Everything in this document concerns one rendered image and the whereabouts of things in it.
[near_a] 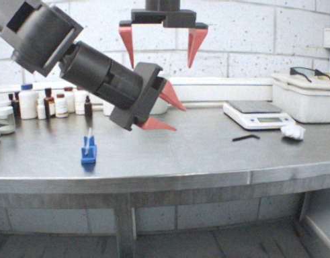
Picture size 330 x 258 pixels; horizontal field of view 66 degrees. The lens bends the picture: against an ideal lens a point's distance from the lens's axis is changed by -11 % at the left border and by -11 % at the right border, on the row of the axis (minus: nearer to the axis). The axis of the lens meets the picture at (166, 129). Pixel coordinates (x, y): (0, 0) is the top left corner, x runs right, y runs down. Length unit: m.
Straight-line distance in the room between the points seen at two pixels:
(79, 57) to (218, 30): 0.95
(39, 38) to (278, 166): 0.54
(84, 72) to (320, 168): 0.58
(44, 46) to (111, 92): 0.11
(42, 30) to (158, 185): 0.39
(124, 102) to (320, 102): 0.80
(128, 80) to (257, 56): 0.99
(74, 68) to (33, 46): 0.06
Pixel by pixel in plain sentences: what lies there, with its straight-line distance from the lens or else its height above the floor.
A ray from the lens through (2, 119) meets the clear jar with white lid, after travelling 0.96.
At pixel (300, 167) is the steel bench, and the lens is 0.70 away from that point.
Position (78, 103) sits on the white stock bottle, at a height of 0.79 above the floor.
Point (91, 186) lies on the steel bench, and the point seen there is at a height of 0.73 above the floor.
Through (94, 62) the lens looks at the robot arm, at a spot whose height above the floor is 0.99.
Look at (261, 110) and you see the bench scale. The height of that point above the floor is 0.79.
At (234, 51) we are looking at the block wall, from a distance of 1.28.
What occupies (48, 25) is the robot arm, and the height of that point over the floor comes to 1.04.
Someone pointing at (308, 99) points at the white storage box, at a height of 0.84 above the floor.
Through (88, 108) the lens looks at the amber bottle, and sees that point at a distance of 1.05.
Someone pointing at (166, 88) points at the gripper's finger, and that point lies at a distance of 0.41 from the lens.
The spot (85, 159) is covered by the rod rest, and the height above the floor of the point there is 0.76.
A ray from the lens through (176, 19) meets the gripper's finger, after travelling 0.45.
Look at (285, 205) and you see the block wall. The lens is 1.68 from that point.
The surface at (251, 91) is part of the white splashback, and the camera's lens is 1.28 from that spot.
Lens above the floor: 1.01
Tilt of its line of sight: 17 degrees down
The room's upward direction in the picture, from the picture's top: straight up
